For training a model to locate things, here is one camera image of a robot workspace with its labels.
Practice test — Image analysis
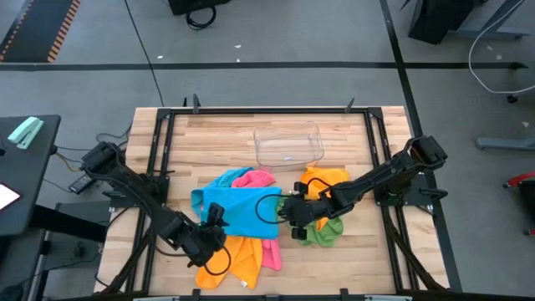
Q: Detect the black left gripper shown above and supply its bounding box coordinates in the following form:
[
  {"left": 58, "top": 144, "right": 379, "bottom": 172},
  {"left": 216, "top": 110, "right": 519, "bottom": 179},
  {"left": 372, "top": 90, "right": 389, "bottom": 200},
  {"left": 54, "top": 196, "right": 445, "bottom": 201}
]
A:
[{"left": 177, "top": 202, "right": 231, "bottom": 268}]

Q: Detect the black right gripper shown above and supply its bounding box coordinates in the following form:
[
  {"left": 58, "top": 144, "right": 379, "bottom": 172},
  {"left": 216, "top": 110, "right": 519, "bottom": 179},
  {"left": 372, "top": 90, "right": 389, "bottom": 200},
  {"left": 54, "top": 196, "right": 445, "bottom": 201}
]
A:
[{"left": 278, "top": 180, "right": 339, "bottom": 242}]

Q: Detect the orange microfiber towel with label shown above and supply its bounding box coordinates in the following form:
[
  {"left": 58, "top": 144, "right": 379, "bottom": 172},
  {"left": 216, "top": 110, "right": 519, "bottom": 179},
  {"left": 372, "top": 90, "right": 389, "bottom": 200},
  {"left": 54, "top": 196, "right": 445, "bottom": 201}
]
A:
[{"left": 195, "top": 235, "right": 264, "bottom": 290}]

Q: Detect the blue microfiber towel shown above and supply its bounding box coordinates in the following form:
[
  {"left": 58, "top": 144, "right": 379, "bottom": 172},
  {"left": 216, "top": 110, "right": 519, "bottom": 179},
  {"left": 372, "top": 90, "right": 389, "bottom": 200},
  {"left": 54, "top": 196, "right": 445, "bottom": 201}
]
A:
[{"left": 191, "top": 166, "right": 283, "bottom": 240}]

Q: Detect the pink microfiber towel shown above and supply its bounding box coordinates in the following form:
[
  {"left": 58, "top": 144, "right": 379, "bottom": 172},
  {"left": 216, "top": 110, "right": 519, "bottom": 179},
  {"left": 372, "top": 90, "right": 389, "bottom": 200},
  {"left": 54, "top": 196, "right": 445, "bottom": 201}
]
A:
[{"left": 232, "top": 169, "right": 283, "bottom": 272}]

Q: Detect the large green microfiber towel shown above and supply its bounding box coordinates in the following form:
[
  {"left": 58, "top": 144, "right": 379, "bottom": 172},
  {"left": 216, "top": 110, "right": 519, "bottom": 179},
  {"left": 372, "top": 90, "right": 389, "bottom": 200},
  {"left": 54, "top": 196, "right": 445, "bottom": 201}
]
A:
[{"left": 275, "top": 196, "right": 344, "bottom": 247}]

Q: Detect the clear plastic bin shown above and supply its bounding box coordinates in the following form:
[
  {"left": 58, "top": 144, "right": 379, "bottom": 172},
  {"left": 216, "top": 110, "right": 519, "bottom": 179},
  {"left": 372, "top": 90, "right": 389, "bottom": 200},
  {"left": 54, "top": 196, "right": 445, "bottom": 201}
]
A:
[{"left": 253, "top": 120, "right": 325, "bottom": 169}]

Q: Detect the black power brick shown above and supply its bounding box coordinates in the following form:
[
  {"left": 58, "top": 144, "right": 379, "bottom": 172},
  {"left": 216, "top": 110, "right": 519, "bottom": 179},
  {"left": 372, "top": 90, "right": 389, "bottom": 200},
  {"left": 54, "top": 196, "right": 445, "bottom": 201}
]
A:
[{"left": 68, "top": 173, "right": 94, "bottom": 196}]

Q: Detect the black equipment stand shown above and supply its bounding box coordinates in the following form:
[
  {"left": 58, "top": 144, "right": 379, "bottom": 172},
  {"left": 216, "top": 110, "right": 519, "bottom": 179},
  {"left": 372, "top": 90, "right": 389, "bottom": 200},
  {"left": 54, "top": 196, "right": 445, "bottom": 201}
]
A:
[{"left": 0, "top": 202, "right": 110, "bottom": 301}]

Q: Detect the black side desk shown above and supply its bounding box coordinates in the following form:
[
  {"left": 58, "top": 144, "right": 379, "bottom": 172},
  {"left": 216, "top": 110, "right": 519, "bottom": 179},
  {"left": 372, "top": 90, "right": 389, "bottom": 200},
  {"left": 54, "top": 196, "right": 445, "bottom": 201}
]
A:
[{"left": 0, "top": 115, "right": 62, "bottom": 237}]

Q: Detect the mint green stapler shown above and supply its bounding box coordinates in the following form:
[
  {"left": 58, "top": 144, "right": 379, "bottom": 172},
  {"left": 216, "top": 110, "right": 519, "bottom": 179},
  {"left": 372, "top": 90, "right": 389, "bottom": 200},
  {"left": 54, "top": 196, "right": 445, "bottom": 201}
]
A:
[{"left": 7, "top": 116, "right": 45, "bottom": 151}]

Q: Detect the black equipment box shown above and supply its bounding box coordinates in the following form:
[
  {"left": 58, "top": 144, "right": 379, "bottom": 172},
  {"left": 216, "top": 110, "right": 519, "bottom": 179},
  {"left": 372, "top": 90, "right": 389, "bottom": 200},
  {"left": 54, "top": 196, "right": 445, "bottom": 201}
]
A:
[{"left": 168, "top": 0, "right": 231, "bottom": 16}]

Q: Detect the grey metal desk foot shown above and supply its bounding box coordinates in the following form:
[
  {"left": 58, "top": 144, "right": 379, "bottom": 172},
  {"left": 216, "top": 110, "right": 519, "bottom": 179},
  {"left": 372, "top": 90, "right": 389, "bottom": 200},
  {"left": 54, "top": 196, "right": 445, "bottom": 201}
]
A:
[{"left": 475, "top": 136, "right": 535, "bottom": 151}]

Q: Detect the red chair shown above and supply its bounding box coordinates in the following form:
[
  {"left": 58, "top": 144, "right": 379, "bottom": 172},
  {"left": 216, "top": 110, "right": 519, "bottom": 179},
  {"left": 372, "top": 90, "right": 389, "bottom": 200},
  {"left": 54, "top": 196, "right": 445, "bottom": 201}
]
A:
[{"left": 503, "top": 171, "right": 535, "bottom": 237}]

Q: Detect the black equipment cabinet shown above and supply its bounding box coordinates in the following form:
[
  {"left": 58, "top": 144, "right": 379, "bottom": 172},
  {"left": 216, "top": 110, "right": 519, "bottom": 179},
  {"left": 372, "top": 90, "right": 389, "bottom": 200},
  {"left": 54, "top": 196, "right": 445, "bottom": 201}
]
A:
[{"left": 407, "top": 0, "right": 490, "bottom": 45}]

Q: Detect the orange-striped black floor mat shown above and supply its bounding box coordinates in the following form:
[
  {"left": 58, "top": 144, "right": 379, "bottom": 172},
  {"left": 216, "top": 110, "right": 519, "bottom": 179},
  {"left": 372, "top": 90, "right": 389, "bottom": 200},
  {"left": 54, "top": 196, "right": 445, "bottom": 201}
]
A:
[{"left": 0, "top": 0, "right": 81, "bottom": 64}]

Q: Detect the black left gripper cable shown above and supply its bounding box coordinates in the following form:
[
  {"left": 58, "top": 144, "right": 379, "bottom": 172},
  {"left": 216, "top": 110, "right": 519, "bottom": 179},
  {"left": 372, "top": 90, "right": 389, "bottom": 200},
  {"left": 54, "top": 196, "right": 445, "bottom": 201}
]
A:
[{"left": 154, "top": 244, "right": 232, "bottom": 277}]

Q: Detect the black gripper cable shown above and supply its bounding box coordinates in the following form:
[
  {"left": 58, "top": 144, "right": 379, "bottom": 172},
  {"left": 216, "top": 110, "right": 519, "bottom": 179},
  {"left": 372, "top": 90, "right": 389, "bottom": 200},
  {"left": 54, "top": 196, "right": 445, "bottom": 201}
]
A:
[
  {"left": 154, "top": 244, "right": 232, "bottom": 277},
  {"left": 255, "top": 177, "right": 335, "bottom": 226}
]

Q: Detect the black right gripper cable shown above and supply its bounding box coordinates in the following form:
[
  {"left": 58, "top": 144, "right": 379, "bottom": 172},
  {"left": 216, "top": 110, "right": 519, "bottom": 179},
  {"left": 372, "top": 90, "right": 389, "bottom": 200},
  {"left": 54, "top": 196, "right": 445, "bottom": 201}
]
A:
[{"left": 255, "top": 177, "right": 335, "bottom": 226}]

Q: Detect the black cable bundle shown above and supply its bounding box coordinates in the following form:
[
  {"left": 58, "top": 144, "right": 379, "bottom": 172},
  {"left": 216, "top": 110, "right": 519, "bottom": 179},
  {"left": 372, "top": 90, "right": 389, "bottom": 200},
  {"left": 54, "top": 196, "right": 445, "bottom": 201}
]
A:
[{"left": 53, "top": 124, "right": 133, "bottom": 172}]

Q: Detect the coiled black cable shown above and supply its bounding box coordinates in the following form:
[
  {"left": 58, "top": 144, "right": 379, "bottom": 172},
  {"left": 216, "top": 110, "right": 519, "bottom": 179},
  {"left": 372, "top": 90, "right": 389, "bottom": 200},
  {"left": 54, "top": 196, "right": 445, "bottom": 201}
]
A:
[{"left": 186, "top": 3, "right": 217, "bottom": 30}]

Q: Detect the thin black floor cable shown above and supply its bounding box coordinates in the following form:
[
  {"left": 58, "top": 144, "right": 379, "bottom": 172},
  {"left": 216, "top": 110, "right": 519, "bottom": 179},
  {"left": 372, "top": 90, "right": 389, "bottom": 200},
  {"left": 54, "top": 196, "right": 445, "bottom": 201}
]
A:
[{"left": 124, "top": 0, "right": 165, "bottom": 106}]

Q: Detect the white floor cable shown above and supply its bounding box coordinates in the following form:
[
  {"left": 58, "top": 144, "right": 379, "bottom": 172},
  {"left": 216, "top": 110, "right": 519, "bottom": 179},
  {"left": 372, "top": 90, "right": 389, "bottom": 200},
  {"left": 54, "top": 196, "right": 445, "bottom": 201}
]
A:
[{"left": 467, "top": 0, "right": 535, "bottom": 95}]

